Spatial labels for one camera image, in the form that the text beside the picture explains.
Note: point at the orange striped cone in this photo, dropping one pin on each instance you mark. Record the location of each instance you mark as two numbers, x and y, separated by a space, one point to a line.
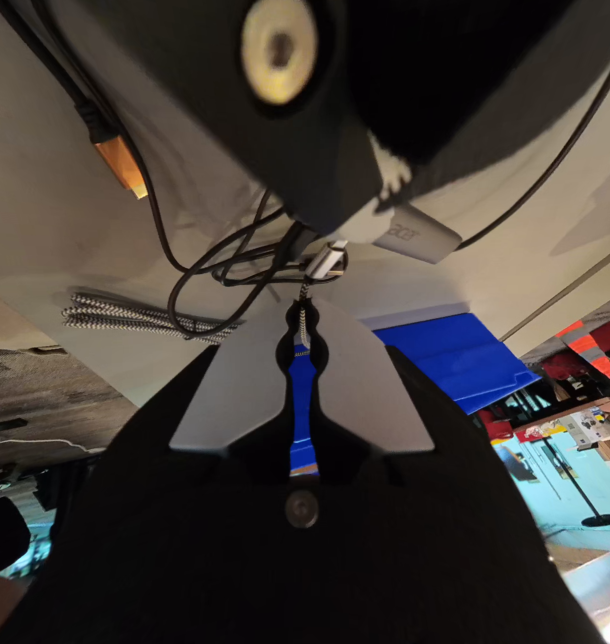
587 347

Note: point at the black pole stand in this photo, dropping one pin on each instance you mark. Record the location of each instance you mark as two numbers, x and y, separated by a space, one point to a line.
603 521

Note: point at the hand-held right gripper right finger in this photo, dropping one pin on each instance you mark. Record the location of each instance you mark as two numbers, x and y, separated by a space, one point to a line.
370 392

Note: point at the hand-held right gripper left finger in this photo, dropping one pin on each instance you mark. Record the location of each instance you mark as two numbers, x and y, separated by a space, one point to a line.
234 392

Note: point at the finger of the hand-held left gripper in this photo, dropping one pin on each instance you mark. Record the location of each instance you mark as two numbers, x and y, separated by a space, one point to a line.
393 171
365 226

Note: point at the blue plastic bin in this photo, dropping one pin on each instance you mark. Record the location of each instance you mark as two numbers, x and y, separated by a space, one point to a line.
446 357

